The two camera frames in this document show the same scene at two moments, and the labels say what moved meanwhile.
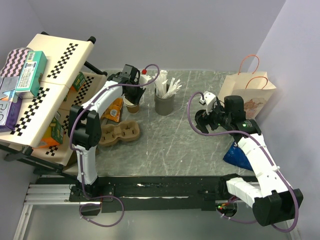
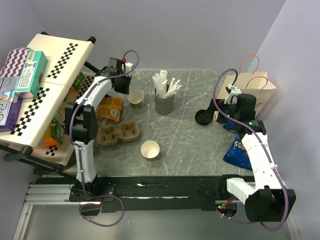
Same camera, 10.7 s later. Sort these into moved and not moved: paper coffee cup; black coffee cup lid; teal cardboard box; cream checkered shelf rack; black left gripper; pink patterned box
Moved: black left gripper; paper coffee cup
Not moved: cream checkered shelf rack; teal cardboard box; black coffee cup lid; pink patterned box
